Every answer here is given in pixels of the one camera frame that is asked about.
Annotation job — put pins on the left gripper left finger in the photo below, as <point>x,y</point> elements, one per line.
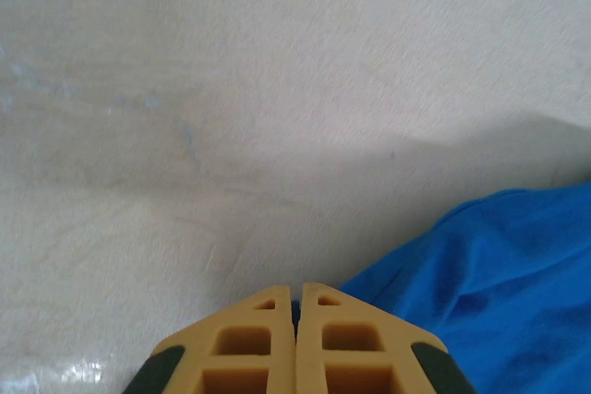
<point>231,361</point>

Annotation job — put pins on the blue t-shirt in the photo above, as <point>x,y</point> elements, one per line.
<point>508,297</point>

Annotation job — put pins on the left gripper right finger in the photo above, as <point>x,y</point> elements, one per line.
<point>355,359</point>

